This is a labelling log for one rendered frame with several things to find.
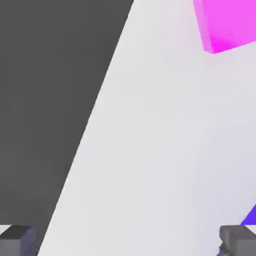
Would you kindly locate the large purple box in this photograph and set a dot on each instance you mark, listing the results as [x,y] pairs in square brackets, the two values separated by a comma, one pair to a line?
[250,218]

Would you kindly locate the large magenta box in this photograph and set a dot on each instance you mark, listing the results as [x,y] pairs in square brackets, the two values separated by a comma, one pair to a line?
[228,22]

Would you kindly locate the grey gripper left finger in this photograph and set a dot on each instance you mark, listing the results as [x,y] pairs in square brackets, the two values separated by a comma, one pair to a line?
[14,242]

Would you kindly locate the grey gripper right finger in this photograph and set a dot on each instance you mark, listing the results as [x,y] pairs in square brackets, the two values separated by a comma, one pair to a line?
[240,243]

